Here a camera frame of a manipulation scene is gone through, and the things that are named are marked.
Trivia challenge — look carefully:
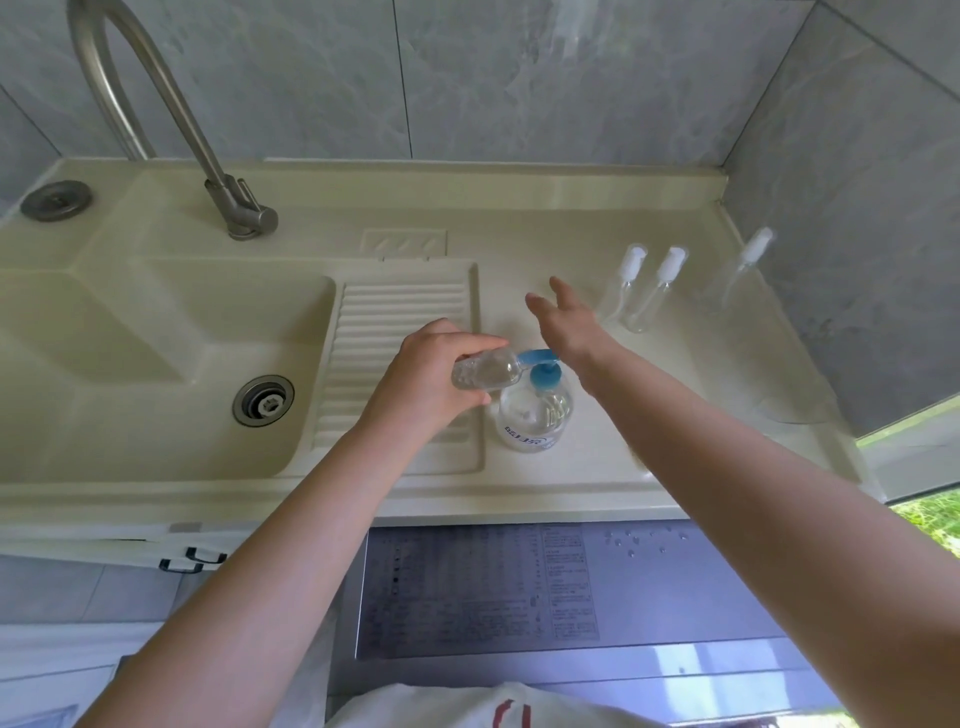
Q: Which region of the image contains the person's left hand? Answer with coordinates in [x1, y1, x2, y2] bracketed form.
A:
[356, 318, 510, 440]

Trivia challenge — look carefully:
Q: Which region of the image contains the person's white shirt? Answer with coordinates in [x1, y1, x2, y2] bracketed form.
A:
[326, 680, 669, 728]

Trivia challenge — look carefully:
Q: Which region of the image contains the white cabinet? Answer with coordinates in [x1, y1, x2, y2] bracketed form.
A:
[0, 521, 361, 575]

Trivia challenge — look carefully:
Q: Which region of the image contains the grey washing machine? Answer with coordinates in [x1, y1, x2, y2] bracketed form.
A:
[326, 521, 841, 728]

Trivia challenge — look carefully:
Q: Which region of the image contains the cream sink with washboard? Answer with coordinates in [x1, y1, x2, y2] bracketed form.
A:
[0, 157, 886, 526]

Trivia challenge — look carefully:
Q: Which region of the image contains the person's left forearm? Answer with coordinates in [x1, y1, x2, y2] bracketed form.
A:
[74, 423, 414, 728]

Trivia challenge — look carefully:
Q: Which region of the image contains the glass window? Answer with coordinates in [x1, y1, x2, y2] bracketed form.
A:
[854, 401, 960, 564]

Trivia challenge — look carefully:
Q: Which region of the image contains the clear hand sanitizer pump bottle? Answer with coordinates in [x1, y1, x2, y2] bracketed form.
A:
[497, 348, 575, 454]

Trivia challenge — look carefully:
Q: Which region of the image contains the steel sink drain strainer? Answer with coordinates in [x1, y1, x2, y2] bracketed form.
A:
[231, 374, 296, 429]

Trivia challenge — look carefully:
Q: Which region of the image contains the round steel hole cover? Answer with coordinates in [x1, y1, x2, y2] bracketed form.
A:
[19, 179, 95, 223]

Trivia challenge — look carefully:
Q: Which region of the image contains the person's right hand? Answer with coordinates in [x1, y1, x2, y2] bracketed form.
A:
[524, 275, 624, 376]

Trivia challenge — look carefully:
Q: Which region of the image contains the person's right forearm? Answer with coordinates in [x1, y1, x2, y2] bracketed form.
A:
[577, 341, 960, 728]

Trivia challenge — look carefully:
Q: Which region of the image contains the curved steel faucet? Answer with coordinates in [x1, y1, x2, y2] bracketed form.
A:
[66, 0, 280, 242]

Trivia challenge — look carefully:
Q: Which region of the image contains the small clear bottle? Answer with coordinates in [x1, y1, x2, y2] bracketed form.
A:
[449, 346, 524, 393]
[623, 245, 689, 335]
[701, 254, 755, 316]
[596, 242, 649, 325]

